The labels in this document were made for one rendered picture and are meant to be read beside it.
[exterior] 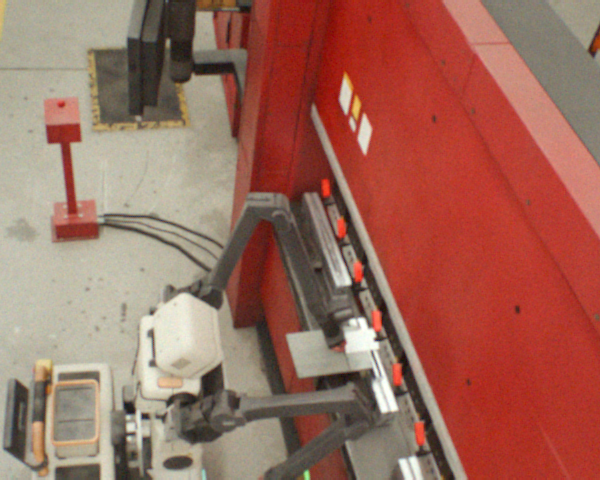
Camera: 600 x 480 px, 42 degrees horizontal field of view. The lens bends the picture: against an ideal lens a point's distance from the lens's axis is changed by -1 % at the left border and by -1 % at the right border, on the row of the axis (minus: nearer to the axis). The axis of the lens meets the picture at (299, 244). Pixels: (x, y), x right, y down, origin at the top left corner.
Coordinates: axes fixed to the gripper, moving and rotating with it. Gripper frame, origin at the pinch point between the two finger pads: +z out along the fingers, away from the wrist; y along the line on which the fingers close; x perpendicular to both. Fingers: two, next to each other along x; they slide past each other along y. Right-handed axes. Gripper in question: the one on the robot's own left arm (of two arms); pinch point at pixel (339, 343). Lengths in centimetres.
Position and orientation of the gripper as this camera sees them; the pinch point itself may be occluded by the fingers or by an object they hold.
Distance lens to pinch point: 277.4
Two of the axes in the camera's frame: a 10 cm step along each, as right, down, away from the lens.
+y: -2.3, -7.3, 6.5
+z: 3.3, 5.6, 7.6
